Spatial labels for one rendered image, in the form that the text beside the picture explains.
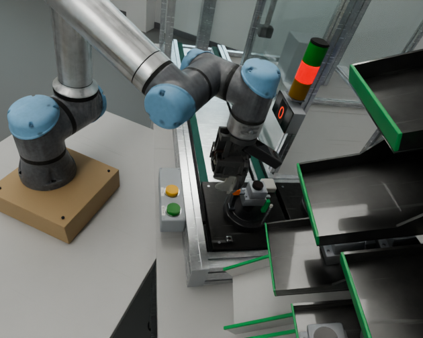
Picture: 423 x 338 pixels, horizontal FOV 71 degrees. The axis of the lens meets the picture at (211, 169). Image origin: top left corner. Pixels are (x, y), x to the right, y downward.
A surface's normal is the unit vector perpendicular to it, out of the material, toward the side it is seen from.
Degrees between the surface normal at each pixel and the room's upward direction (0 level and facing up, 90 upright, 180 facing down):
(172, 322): 0
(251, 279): 45
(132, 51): 51
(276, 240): 25
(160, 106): 90
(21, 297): 0
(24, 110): 7
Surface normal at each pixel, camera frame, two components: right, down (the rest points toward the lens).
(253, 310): -0.57, -0.60
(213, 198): 0.18, -0.69
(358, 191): -0.25, -0.69
